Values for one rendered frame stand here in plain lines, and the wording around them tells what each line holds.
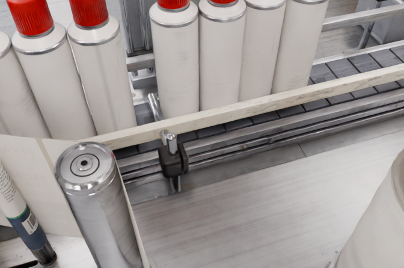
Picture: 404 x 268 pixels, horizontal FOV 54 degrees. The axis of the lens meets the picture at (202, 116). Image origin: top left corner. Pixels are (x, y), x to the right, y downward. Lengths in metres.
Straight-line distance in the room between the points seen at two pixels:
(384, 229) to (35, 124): 0.36
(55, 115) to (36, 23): 0.11
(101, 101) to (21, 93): 0.08
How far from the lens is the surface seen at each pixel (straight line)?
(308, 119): 0.55
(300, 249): 0.44
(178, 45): 0.43
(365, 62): 0.67
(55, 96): 0.44
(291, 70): 0.52
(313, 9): 0.47
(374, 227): 0.30
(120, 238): 0.31
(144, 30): 0.53
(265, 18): 0.45
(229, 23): 0.42
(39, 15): 0.40
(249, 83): 0.51
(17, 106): 0.45
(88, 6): 0.39
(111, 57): 0.42
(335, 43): 0.78
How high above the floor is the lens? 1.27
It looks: 47 degrees down
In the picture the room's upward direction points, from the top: straight up
